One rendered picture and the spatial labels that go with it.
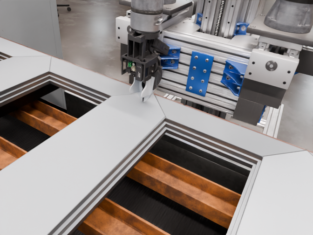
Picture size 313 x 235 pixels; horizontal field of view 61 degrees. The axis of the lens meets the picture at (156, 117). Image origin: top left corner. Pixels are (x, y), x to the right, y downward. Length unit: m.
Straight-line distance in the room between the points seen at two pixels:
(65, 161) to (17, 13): 0.96
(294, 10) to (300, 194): 0.57
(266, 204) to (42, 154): 0.47
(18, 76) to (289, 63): 0.83
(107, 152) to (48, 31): 1.05
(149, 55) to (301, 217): 0.49
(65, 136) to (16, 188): 0.16
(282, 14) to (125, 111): 0.58
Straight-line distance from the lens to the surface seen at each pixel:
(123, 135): 0.65
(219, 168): 0.93
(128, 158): 0.61
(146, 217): 0.87
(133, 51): 0.65
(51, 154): 0.62
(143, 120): 0.71
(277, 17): 0.98
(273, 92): 0.95
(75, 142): 0.64
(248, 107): 0.99
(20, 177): 0.59
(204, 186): 0.77
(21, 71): 0.99
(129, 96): 0.80
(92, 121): 0.70
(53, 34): 1.58
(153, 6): 0.63
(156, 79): 0.72
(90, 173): 0.57
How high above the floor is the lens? 1.27
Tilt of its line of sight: 35 degrees down
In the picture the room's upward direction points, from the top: 6 degrees clockwise
